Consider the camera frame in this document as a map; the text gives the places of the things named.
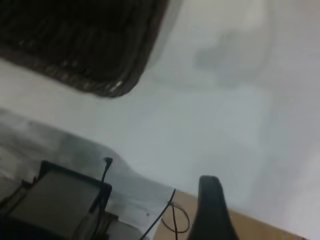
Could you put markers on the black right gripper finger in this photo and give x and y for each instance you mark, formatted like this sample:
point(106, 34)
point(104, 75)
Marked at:
point(212, 207)

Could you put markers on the black woven wicker basket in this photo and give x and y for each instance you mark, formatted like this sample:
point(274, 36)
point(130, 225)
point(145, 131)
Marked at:
point(75, 37)

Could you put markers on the light wooden board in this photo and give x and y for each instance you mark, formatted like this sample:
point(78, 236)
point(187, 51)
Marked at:
point(257, 228)

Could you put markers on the black framed grey box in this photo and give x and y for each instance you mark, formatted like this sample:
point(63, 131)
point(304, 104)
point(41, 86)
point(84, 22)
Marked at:
point(57, 195)

